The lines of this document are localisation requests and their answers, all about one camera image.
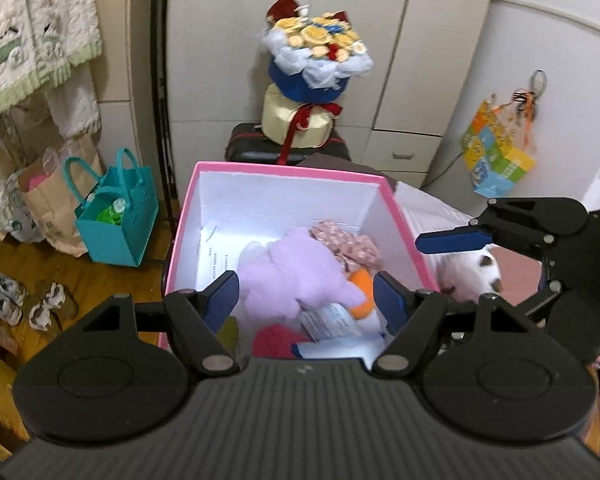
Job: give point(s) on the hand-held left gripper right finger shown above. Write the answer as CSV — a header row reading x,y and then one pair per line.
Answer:
x,y
390,300

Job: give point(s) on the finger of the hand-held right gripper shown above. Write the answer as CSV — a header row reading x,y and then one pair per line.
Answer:
x,y
546,294
450,241

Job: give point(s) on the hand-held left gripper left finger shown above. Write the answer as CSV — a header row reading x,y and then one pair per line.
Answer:
x,y
222,296

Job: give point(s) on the orange egg-shaped sponge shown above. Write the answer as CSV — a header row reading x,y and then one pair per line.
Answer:
x,y
362,282

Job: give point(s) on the white plush cat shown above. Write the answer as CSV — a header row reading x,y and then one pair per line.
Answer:
x,y
470,275

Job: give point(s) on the white tissue pack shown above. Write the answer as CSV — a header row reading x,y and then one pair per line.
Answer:
x,y
330,320

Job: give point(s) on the pink fuzzy ball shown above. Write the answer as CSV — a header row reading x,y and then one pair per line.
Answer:
x,y
277,342

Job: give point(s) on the purple plush toy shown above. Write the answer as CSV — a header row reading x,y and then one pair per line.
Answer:
x,y
300,270

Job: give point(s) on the pink cardboard box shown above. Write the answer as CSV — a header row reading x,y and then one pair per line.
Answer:
x,y
280,200

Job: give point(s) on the pink floral cloth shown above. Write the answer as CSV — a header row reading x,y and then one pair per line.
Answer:
x,y
355,250

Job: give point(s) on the white blue packet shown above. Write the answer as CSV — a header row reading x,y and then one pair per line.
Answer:
x,y
340,349

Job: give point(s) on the colourful gift bag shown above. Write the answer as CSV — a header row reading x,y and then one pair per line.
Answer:
x,y
495,155

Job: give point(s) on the teal tote bag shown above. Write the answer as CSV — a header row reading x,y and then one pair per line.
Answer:
x,y
125,235

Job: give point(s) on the green bottle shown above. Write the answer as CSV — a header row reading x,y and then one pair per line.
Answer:
x,y
112,212

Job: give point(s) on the dark suitcase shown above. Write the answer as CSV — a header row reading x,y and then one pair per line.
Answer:
x,y
245,147

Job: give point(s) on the brown white sandal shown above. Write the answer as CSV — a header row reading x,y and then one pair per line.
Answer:
x,y
60,297
40,316

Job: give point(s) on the brown paper bag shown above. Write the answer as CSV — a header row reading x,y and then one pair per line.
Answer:
x,y
55,220

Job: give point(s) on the cream round box red ribbon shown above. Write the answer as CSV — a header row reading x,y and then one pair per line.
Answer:
x,y
280,120

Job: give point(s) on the white plastic bag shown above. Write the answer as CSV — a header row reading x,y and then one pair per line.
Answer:
x,y
22,227

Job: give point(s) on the yellow flower bouquet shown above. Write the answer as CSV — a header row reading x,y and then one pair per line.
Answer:
x,y
320,45

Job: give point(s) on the white knitted cloth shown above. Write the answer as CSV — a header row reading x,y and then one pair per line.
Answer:
x,y
77,105

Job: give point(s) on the beige wardrobe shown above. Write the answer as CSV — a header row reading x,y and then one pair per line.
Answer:
x,y
220,50

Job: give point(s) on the white blanket green trim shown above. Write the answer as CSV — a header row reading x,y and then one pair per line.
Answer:
x,y
35,25

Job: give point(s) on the black vertical frame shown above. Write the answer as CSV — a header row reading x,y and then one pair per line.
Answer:
x,y
162,70

